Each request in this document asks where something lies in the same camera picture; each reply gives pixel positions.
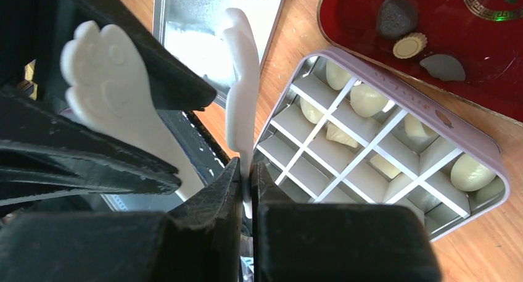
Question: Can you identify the dark grey chocolate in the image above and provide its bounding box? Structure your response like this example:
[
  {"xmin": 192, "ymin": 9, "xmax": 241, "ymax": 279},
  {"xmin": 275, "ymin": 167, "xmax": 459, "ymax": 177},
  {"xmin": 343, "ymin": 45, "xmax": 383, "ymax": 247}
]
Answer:
[{"xmin": 419, "ymin": 54, "xmax": 466, "ymax": 81}]

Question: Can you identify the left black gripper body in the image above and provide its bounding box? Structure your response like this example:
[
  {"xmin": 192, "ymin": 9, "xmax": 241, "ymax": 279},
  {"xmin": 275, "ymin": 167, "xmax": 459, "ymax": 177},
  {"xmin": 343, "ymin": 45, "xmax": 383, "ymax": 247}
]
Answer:
[{"xmin": 1, "ymin": 0, "xmax": 216, "ymax": 206}]

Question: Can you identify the silver tin lid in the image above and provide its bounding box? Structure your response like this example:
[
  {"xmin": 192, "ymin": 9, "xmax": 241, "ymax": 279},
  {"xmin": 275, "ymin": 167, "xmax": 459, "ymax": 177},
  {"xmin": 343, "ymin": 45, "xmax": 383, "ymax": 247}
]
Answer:
[{"xmin": 152, "ymin": 0, "xmax": 284, "ymax": 107}]

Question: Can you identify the tan round chocolate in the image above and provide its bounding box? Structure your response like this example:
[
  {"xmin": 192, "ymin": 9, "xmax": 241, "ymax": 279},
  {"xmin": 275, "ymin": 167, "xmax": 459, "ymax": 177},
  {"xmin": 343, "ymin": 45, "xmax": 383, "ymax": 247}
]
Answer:
[{"xmin": 392, "ymin": 33, "xmax": 427, "ymax": 59}]

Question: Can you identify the dark round chocolate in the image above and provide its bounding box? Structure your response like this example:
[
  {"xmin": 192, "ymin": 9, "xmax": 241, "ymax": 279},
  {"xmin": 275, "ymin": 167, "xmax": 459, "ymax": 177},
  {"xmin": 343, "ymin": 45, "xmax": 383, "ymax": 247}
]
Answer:
[{"xmin": 376, "ymin": 0, "xmax": 418, "ymax": 39}]

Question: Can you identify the red lacquer tray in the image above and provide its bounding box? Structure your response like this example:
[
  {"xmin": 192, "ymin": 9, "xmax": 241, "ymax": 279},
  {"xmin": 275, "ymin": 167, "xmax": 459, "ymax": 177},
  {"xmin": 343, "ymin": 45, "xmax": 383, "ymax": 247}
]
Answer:
[{"xmin": 317, "ymin": 0, "xmax": 522, "ymax": 123}]

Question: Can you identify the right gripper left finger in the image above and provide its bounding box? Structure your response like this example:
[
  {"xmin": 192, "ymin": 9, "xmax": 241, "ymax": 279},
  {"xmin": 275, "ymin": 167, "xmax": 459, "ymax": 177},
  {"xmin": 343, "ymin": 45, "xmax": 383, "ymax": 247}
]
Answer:
[{"xmin": 1, "ymin": 158, "xmax": 242, "ymax": 281}]

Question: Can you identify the white chocolate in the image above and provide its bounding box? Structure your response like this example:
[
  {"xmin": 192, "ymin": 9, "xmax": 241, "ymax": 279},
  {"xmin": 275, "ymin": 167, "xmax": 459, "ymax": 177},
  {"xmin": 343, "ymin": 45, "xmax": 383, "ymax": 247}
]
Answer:
[{"xmin": 450, "ymin": 154, "xmax": 496, "ymax": 192}]

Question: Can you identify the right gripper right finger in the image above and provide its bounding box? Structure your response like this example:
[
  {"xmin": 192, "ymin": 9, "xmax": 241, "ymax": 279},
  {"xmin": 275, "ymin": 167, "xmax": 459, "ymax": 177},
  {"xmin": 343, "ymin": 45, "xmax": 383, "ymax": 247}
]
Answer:
[{"xmin": 250, "ymin": 163, "xmax": 442, "ymax": 281}]

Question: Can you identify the silver compartment tin box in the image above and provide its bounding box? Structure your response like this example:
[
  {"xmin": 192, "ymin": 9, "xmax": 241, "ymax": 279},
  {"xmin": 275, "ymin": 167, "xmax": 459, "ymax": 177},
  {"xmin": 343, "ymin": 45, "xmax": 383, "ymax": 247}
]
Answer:
[{"xmin": 254, "ymin": 47, "xmax": 510, "ymax": 241}]

